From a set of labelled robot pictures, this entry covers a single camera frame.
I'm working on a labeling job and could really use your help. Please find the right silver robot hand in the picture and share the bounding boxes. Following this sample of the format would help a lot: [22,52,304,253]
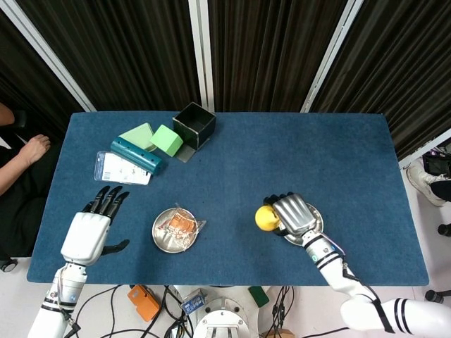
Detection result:
[263,192,320,241]

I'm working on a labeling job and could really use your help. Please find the bystander bare hand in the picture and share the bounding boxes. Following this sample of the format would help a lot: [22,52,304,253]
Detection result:
[18,134,51,166]

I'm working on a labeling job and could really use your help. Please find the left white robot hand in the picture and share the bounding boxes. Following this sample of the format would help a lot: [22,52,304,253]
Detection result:
[60,185,130,267]

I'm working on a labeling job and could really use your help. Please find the clear snack packet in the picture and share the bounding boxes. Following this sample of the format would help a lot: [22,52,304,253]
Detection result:
[160,203,207,251]

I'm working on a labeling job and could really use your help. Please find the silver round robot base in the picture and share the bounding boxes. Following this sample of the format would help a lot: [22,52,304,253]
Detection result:
[193,294,264,338]

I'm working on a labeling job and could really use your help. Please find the bystander bare forearm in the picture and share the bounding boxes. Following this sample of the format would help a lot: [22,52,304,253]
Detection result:
[0,151,30,196]

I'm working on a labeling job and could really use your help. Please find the round steel plate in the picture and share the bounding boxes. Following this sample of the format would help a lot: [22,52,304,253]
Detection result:
[152,207,197,254]
[283,202,324,246]

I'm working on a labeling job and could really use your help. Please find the bystander black clothing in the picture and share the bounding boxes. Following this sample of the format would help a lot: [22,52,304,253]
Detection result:
[0,121,65,258]

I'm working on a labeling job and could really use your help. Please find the dark pleated curtain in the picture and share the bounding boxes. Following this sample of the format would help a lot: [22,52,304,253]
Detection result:
[311,0,451,160]
[16,0,202,113]
[207,0,348,113]
[0,10,85,142]

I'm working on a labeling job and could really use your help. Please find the blue velvet table cloth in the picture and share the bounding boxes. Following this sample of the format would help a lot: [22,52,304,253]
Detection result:
[26,111,430,287]

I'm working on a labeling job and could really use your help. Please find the white blister card package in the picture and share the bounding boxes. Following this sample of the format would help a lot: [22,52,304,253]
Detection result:
[94,151,153,185]

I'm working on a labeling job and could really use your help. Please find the orange plastic device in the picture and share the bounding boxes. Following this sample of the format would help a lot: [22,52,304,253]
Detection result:
[127,284,161,323]

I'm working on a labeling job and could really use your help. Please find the dark green small block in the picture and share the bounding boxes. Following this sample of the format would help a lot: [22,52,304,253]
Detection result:
[247,285,271,307]

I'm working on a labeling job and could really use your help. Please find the teal cylinder block with holes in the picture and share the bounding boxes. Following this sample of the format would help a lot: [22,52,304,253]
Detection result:
[110,137,163,175]

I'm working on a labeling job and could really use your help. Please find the light green foam wedge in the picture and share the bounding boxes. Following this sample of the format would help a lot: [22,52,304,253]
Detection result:
[118,122,156,153]

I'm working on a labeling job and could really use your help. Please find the black open square box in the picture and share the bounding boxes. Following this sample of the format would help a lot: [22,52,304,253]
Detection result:
[172,101,217,163]

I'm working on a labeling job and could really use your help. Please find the light green foam cube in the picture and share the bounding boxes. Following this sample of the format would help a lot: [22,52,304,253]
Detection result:
[149,124,184,157]

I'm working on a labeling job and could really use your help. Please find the blue circuit board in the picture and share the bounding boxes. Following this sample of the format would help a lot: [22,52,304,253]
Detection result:
[181,288,207,315]

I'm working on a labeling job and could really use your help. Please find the white sneaker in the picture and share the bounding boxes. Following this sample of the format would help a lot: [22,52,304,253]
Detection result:
[407,158,448,207]

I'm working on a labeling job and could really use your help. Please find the white metal frame post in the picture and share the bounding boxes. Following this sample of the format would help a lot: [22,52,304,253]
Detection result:
[188,0,215,113]
[300,0,369,113]
[0,0,97,113]

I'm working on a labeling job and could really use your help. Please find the black cable bundle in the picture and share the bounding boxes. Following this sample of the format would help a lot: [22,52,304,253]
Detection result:
[266,285,295,338]

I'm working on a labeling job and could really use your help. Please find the white metal frame bar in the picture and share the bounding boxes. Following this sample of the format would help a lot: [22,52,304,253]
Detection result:
[397,128,451,168]

